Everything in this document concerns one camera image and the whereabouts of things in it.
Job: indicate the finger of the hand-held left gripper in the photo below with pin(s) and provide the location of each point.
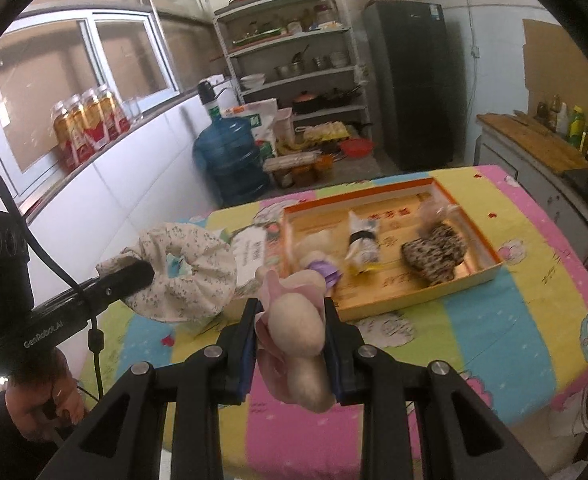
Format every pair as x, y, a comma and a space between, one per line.
124, 280

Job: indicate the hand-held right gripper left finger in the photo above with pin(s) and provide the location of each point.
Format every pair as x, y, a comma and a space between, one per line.
248, 355

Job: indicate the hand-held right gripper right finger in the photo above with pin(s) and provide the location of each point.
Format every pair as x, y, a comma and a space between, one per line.
331, 355

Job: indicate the pink plush rabbit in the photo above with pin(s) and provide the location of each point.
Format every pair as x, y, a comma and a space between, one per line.
294, 325

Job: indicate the white floral scrunchie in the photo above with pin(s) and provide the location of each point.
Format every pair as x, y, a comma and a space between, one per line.
199, 285

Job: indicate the gold cardboard box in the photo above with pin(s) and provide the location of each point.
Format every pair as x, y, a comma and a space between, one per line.
389, 290

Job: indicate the cream plush toy purple bow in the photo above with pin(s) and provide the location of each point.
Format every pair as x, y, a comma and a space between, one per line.
314, 252

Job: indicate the small black white packet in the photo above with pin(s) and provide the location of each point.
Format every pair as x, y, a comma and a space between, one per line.
361, 247

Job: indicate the leopard print scrunchie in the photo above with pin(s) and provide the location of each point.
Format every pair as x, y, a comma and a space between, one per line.
434, 257

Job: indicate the person's left hand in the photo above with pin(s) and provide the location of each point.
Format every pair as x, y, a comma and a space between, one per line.
29, 405

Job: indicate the white floral tissue box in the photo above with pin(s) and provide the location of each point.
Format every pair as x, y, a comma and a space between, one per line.
249, 257

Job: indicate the blue water jug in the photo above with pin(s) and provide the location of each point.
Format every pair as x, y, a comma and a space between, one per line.
231, 165

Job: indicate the glass cup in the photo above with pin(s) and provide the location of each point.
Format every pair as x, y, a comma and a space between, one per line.
133, 110

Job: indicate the orange-filled clear container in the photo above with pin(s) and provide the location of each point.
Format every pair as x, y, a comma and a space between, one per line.
304, 175

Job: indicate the clear noodle container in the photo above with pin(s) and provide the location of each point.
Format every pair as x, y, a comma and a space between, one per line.
289, 161

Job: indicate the black white water pump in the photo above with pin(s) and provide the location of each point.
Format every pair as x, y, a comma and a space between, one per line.
206, 95

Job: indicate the white rice sack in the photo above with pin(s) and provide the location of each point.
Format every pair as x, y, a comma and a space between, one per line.
259, 125

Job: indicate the red bowl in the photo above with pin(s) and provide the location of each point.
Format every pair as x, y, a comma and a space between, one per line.
356, 149

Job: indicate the bunch of bananas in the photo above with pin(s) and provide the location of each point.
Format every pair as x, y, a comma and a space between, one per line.
291, 148

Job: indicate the white sliding window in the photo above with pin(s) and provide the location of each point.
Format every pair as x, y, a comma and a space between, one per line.
74, 70

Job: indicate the beige paper bag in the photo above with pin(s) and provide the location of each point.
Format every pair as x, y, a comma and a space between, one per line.
284, 127

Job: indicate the egg tray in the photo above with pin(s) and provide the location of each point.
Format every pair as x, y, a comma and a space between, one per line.
326, 132

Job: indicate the stack of white bowls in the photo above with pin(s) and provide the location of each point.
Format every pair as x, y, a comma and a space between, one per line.
253, 82

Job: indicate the black pot red lid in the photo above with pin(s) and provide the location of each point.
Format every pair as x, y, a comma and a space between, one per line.
306, 104

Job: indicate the black wok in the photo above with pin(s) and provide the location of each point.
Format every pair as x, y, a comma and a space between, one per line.
341, 97

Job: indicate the grey kitchen counter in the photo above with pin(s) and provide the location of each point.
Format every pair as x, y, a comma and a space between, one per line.
524, 180

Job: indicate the steel pot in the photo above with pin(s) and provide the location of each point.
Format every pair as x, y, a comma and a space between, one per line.
289, 70

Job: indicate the green tray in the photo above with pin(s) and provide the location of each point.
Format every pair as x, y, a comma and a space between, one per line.
254, 37

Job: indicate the black fridge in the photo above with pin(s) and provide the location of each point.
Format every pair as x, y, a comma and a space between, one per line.
406, 90

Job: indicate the wooden cutting board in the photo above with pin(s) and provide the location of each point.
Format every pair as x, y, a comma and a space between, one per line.
529, 145

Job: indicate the stack of steel bowls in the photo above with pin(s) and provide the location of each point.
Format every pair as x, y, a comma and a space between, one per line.
331, 61

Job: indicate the grey metal shelf rack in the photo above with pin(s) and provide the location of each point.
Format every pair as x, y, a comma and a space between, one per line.
354, 50

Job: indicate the small dark sauce bottle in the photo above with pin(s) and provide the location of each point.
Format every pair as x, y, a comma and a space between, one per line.
542, 115

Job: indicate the tall dark sauce bottle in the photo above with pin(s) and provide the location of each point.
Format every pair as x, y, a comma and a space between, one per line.
554, 112

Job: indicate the white plastic bottle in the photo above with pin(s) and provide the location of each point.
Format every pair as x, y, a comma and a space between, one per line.
562, 120

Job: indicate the red lid jar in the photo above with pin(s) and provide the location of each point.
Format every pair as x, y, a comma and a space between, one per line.
324, 16

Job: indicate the green yellow bottle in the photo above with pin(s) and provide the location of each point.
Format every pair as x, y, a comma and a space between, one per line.
576, 125

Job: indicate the wall socket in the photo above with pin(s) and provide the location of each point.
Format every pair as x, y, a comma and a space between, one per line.
477, 52

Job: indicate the cardboard wall sheet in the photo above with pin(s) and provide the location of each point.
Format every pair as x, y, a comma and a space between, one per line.
549, 65

